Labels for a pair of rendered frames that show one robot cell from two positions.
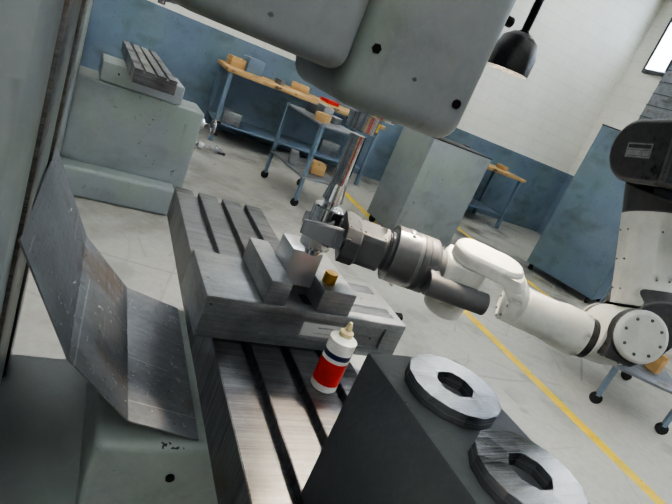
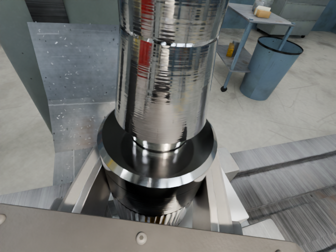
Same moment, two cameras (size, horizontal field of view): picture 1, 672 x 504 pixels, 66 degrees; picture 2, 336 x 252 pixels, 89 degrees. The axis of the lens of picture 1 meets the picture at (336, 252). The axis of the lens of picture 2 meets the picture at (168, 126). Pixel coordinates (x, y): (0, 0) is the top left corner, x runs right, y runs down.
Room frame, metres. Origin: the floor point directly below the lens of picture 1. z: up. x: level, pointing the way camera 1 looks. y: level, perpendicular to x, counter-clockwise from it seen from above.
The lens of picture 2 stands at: (0.76, -0.01, 1.21)
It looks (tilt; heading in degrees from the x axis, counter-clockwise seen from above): 45 degrees down; 98
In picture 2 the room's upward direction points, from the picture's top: 8 degrees clockwise
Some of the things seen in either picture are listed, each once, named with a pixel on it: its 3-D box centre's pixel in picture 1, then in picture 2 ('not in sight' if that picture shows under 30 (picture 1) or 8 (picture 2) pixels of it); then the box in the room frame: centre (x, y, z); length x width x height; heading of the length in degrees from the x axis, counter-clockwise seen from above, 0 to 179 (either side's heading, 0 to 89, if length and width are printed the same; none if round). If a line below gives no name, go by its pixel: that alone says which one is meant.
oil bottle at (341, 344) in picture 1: (336, 354); not in sight; (0.66, -0.06, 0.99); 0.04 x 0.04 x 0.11
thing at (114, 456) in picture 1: (250, 401); not in sight; (0.75, 0.03, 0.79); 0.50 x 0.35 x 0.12; 119
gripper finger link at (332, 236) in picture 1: (322, 233); (96, 166); (0.72, 0.03, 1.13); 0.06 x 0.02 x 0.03; 98
